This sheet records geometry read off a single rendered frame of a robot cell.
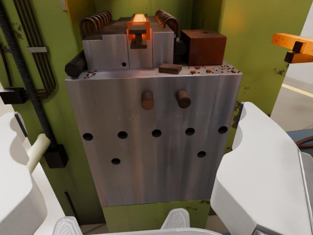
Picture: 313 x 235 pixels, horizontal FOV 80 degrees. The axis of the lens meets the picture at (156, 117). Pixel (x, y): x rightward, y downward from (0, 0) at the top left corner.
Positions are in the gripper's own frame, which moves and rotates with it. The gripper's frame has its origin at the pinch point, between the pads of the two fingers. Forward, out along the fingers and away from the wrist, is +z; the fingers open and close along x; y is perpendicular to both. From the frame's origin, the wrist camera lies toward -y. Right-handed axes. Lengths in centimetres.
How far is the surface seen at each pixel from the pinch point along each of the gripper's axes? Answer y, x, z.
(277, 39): 3.1, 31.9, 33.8
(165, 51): 4.8, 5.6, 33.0
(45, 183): 100, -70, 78
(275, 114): 100, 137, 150
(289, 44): 3.5, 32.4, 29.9
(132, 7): -2, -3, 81
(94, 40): 2.1, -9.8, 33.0
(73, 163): 52, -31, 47
